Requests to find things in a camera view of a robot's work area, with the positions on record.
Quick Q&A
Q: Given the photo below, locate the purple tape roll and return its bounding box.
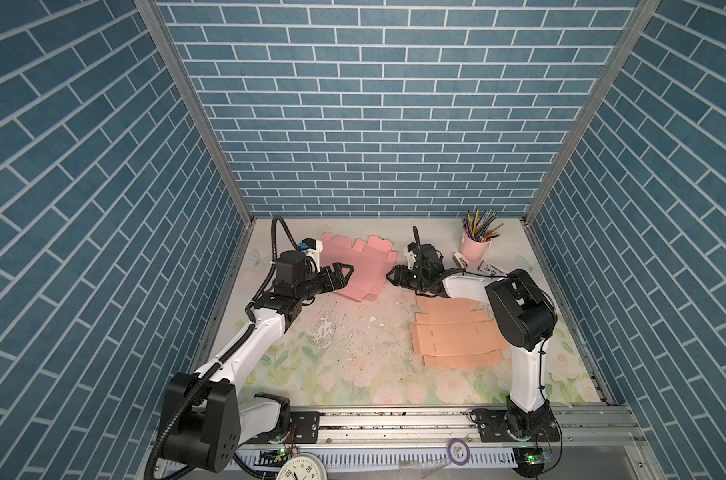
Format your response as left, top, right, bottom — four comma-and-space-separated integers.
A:
447, 438, 471, 466

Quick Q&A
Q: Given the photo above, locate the pink paper box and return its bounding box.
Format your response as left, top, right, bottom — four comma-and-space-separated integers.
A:
320, 232, 398, 302

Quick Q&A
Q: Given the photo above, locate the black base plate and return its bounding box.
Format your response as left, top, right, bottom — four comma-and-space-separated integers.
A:
469, 406, 561, 443
247, 411, 321, 445

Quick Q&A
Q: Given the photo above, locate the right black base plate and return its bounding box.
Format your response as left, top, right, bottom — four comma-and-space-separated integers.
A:
469, 406, 561, 443

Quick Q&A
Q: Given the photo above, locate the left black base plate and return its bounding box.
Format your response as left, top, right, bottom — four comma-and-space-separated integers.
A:
247, 411, 321, 445

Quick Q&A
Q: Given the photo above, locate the white round clock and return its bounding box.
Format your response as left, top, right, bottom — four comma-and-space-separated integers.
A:
276, 453, 329, 480

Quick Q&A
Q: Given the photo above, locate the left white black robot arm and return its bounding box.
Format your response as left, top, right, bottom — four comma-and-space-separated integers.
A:
143, 252, 355, 479

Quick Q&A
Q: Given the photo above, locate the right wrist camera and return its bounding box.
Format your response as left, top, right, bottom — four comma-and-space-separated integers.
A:
404, 241, 426, 269

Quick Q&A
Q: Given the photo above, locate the aluminium mounting rail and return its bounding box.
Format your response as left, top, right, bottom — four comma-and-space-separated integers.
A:
146, 405, 646, 451

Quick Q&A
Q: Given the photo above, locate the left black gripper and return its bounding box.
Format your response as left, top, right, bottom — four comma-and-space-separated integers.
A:
293, 263, 353, 303

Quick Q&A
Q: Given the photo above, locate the pink pencil cup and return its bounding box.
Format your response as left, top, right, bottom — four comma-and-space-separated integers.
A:
458, 233, 493, 264

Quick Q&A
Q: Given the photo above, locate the white toothpaste tube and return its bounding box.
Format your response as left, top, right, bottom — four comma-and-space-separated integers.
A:
477, 260, 508, 278

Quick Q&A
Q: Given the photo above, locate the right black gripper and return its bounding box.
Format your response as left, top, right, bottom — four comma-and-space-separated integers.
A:
384, 264, 430, 291

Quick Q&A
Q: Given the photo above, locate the orange flat paper box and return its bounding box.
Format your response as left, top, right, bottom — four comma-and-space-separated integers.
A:
410, 296, 510, 369

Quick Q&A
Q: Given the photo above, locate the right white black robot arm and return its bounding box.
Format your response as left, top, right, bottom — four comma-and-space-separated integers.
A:
386, 265, 557, 441

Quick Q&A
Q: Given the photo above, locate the coloured pencils bundle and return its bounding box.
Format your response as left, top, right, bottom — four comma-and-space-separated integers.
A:
462, 210, 505, 243

